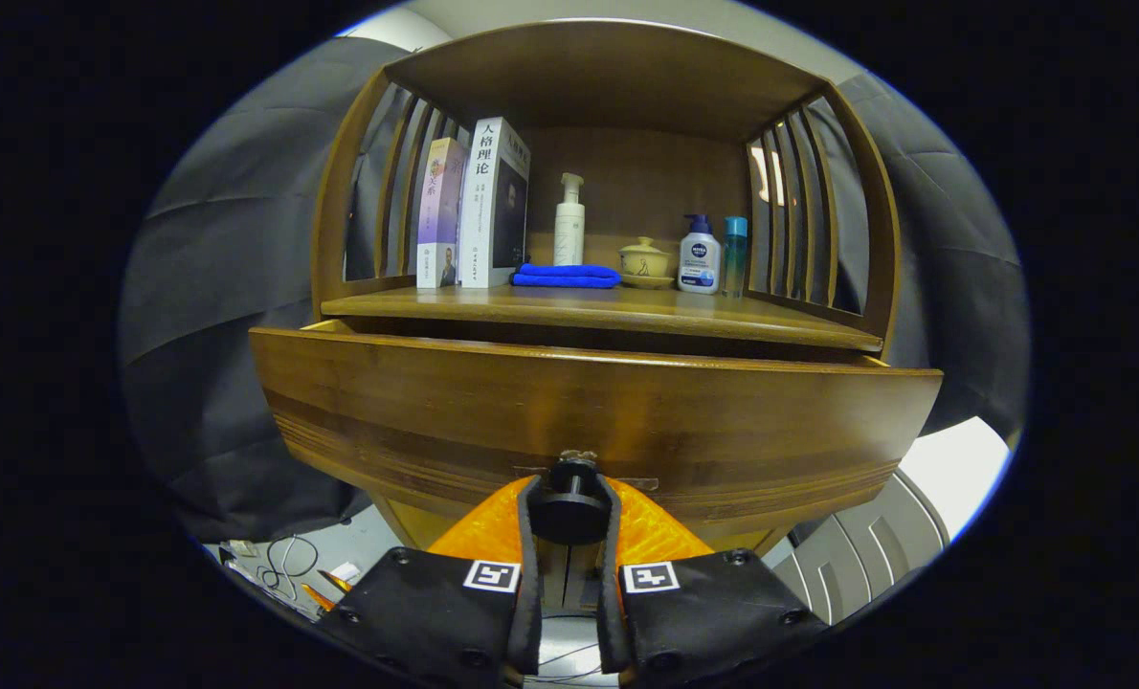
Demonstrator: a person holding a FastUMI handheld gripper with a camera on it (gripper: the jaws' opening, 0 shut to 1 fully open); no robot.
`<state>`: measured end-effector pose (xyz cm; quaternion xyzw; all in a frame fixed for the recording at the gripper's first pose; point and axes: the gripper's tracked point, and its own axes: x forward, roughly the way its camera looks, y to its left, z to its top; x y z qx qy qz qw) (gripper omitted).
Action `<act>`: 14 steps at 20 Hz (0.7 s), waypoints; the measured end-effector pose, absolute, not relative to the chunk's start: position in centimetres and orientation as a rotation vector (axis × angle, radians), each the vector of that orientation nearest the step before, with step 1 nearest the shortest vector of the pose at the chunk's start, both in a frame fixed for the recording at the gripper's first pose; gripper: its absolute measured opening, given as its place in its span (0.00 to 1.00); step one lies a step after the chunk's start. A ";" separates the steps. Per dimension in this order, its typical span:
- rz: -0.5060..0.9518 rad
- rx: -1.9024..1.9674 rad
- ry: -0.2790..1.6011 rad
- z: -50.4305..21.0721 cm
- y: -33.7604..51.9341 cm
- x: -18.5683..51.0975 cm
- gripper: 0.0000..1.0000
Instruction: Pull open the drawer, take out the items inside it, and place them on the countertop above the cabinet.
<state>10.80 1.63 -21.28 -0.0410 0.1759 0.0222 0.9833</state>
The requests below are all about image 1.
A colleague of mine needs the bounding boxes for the white pump bottle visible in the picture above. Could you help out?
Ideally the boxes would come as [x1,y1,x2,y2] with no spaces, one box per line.
[553,172,587,267]

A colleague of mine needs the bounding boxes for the purple book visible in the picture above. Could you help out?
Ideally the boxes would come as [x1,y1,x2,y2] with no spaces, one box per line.
[416,137,470,290]

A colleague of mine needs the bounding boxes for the white bottle with blue cap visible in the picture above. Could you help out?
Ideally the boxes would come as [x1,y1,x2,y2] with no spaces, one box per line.
[678,213,723,295]

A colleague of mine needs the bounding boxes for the wooden cabinet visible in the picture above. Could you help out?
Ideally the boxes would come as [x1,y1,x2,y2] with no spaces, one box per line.
[311,19,904,556]

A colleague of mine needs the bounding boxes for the black floor cables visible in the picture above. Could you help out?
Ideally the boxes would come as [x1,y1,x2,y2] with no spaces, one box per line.
[254,534,322,599]

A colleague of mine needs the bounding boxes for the grey ribbed panel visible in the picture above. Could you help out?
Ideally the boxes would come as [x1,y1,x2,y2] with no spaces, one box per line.
[770,469,951,628]

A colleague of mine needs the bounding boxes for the wooden drawer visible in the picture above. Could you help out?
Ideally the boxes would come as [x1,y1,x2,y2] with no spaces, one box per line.
[249,319,944,551]

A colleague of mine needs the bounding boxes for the beige lidded tea cup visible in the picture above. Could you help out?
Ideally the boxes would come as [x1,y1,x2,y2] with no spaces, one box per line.
[618,236,676,290]

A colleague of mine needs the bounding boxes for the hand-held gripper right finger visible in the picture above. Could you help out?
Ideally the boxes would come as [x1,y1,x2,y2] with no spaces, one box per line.
[596,476,831,685]

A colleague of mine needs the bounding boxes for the thick white book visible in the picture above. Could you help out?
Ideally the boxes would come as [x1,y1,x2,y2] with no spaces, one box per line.
[458,117,532,290]

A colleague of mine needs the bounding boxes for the wooden countertop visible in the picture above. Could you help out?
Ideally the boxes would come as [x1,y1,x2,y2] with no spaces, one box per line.
[321,282,884,353]

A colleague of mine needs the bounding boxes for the slim teal bottle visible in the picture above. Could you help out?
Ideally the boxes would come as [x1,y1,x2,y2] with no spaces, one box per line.
[722,216,749,299]

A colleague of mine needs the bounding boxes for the black round drawer knob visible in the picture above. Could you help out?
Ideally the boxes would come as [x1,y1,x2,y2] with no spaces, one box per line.
[528,457,614,546]

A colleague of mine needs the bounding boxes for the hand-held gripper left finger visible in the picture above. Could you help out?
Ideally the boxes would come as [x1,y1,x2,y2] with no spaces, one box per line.
[325,476,544,685]

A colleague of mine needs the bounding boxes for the blue folded cloth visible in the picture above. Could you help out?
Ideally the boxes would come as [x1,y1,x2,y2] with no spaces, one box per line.
[510,263,622,290]

